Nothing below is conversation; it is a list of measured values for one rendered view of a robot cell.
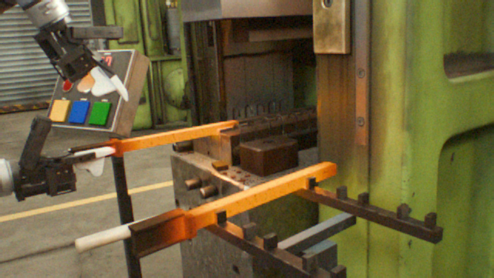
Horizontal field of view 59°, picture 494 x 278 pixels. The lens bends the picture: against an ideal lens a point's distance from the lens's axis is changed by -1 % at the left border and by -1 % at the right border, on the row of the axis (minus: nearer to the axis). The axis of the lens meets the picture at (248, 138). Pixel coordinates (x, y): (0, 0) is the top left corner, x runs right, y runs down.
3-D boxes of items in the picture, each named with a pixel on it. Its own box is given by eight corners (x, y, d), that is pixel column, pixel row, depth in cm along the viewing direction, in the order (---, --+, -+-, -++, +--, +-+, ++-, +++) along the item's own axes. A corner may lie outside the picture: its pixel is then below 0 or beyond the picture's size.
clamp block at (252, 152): (261, 177, 99) (259, 150, 97) (240, 169, 106) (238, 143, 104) (301, 166, 105) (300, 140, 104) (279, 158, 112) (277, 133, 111)
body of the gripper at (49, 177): (71, 181, 98) (12, 194, 91) (65, 144, 96) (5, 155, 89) (80, 190, 91) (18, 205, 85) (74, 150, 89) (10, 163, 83)
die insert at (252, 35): (249, 42, 110) (248, 18, 108) (232, 42, 116) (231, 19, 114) (333, 35, 126) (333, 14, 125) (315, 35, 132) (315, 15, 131)
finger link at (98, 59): (110, 86, 91) (84, 57, 92) (116, 81, 92) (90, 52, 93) (108, 76, 87) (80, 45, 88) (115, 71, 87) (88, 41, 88)
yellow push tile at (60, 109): (62, 121, 145) (68, 100, 147) (48, 120, 149) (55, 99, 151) (66, 123, 147) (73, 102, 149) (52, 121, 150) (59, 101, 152)
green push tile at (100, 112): (104, 124, 136) (110, 102, 138) (87, 123, 139) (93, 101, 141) (108, 126, 137) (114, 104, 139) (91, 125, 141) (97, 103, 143)
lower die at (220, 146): (231, 166, 109) (229, 133, 106) (193, 150, 125) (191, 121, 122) (348, 135, 132) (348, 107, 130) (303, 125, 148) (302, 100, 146)
